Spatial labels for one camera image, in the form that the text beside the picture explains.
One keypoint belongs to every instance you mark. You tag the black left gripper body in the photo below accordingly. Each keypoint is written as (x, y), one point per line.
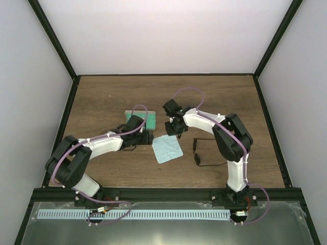
(147, 140)

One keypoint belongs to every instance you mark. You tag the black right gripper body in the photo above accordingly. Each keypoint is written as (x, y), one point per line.
(175, 129)

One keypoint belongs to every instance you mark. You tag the light blue cleaning cloth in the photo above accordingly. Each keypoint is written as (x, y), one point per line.
(166, 148)

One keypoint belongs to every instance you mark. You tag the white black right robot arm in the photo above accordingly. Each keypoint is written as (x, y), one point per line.
(233, 140)

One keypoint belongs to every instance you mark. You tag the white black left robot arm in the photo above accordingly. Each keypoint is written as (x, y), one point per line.
(68, 163)

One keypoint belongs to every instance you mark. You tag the shiny metal front sheet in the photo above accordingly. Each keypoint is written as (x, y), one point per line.
(273, 223)

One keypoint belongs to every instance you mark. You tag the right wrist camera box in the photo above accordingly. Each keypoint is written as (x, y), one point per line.
(171, 108)

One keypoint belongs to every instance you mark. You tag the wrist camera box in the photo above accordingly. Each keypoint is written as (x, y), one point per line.
(135, 124)
(171, 108)

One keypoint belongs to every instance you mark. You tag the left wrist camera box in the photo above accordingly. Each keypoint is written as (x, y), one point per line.
(135, 124)

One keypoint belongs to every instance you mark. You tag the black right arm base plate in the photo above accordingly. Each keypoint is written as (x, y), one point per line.
(230, 199)

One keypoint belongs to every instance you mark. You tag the light blue slotted cable duct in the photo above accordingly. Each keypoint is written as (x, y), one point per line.
(206, 214)

